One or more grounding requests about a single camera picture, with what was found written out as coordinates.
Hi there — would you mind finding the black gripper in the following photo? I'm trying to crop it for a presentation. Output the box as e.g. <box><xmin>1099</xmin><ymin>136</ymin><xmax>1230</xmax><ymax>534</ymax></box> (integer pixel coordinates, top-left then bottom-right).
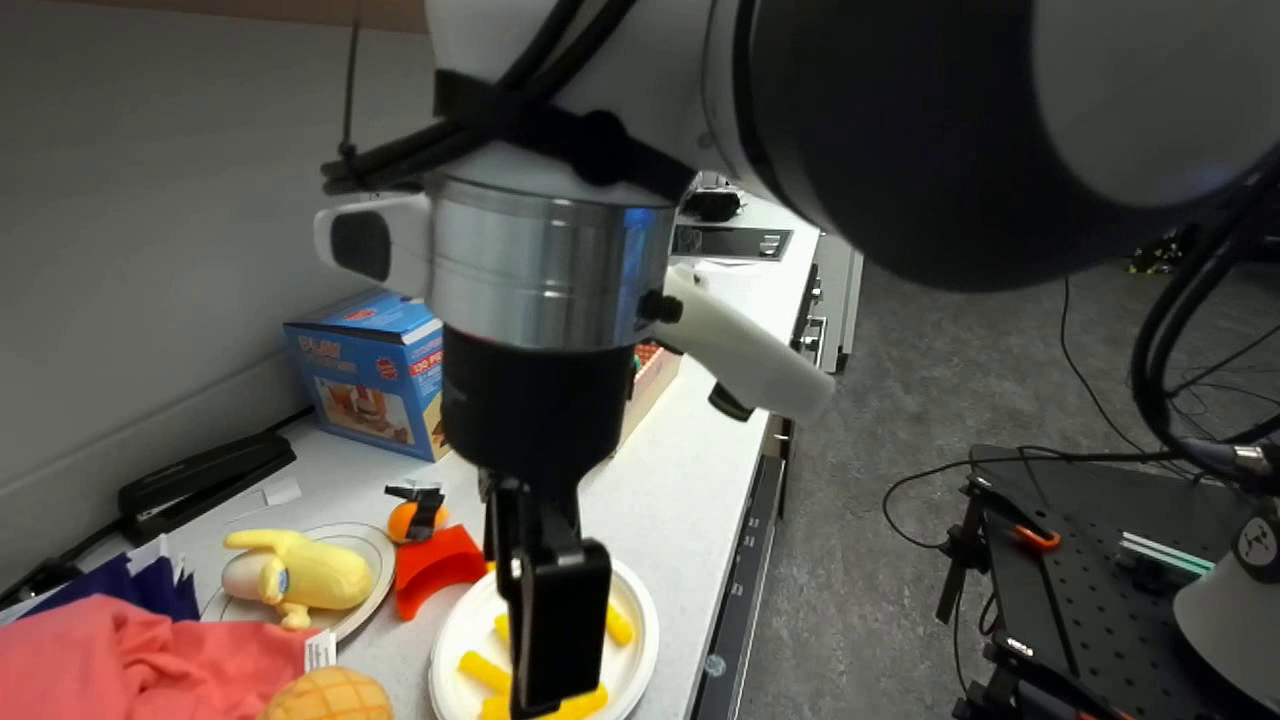
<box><xmin>435</xmin><ymin>322</ymin><xmax>641</xmax><ymax>720</ymax></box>

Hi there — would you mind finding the orange plush bread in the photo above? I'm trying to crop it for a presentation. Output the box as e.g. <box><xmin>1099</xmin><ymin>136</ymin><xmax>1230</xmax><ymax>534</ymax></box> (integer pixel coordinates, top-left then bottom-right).
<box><xmin>255</xmin><ymin>663</ymin><xmax>399</xmax><ymax>720</ymax></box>

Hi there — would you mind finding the yellow banana plushie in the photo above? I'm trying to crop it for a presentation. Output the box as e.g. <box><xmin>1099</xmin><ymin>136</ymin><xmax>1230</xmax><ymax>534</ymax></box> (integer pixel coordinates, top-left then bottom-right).
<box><xmin>217</xmin><ymin>523</ymin><xmax>376</xmax><ymax>631</ymax></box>

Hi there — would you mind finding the blue toy food box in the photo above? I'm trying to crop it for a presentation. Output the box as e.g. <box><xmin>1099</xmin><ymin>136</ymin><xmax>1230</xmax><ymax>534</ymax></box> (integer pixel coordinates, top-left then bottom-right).
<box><xmin>278</xmin><ymin>287</ymin><xmax>452</xmax><ymax>462</ymax></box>

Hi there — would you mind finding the white paper plate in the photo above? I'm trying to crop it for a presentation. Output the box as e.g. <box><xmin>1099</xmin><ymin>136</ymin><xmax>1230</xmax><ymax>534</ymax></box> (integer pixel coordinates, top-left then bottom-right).
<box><xmin>422</xmin><ymin>556</ymin><xmax>665</xmax><ymax>720</ymax></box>

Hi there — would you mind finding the red toy fry holder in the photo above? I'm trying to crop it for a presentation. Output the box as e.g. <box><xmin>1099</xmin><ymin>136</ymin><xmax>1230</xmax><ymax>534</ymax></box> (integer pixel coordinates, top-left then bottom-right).
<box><xmin>391</xmin><ymin>521</ymin><xmax>490</xmax><ymax>624</ymax></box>

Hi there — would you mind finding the orange and black toy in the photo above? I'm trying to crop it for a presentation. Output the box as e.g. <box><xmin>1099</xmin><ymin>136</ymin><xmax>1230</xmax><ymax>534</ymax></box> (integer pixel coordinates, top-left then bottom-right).
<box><xmin>381</xmin><ymin>480</ymin><xmax>452</xmax><ymax>547</ymax></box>

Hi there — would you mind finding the black dishwasher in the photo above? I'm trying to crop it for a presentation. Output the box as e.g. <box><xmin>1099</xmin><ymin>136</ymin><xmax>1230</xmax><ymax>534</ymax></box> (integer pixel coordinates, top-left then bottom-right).
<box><xmin>688</xmin><ymin>408</ymin><xmax>798</xmax><ymax>720</ymax></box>

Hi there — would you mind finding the small beige plate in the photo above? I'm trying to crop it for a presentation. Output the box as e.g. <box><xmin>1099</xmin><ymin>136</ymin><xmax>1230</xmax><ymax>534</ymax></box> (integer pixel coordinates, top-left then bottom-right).
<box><xmin>194</xmin><ymin>521</ymin><xmax>399</xmax><ymax>652</ymax></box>

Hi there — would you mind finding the black stapler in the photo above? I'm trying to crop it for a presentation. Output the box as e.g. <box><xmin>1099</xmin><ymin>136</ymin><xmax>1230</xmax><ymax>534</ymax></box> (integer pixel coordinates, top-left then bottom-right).
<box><xmin>117</xmin><ymin>431</ymin><xmax>298</xmax><ymax>547</ymax></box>

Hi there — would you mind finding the black clamp stand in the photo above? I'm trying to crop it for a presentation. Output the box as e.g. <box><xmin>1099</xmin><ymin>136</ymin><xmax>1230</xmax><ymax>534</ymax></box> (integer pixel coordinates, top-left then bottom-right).
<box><xmin>932</xmin><ymin>514</ymin><xmax>1000</xmax><ymax>631</ymax></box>

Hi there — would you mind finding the black cooktop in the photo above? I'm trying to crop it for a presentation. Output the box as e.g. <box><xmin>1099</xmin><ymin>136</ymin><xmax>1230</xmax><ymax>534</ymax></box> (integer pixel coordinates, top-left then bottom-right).
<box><xmin>669</xmin><ymin>220</ymin><xmax>794</xmax><ymax>268</ymax></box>

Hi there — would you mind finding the navy blue cloth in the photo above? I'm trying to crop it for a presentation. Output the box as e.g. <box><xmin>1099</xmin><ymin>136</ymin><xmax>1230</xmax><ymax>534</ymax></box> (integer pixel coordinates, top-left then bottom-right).
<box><xmin>14</xmin><ymin>547</ymin><xmax>203</xmax><ymax>626</ymax></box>

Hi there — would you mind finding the pink cloth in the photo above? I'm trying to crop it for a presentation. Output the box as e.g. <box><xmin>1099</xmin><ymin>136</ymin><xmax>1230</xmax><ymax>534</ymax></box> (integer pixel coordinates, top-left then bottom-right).
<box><xmin>0</xmin><ymin>591</ymin><xmax>332</xmax><ymax>720</ymax></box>

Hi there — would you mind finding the small black device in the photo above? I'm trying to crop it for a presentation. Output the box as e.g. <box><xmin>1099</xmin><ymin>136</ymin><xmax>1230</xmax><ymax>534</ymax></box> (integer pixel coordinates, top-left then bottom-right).
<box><xmin>678</xmin><ymin>186</ymin><xmax>747</xmax><ymax>224</ymax></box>

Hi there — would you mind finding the orange and black clamp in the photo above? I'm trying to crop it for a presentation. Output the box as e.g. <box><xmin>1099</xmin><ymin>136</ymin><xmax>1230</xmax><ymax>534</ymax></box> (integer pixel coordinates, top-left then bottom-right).
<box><xmin>962</xmin><ymin>476</ymin><xmax>1073</xmax><ymax>561</ymax></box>

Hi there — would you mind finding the black perforated breadboard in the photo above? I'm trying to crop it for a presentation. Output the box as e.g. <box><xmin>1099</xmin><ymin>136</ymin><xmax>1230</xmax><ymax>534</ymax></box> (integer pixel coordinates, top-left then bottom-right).
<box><xmin>962</xmin><ymin>444</ymin><xmax>1280</xmax><ymax>720</ymax></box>

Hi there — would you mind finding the pale green strip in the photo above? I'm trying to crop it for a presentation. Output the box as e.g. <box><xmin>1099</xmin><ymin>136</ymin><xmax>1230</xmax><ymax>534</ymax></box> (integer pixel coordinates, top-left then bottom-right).
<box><xmin>1114</xmin><ymin>526</ymin><xmax>1222</xmax><ymax>578</ymax></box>

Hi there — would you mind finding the white round base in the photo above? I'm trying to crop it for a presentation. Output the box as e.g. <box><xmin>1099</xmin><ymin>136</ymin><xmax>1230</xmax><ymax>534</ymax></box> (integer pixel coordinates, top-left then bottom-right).
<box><xmin>1167</xmin><ymin>493</ymin><xmax>1280</xmax><ymax>716</ymax></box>

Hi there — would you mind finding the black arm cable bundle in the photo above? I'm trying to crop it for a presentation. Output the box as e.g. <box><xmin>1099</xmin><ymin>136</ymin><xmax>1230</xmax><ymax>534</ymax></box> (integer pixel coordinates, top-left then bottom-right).
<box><xmin>314</xmin><ymin>0</ymin><xmax>1280</xmax><ymax>486</ymax></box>

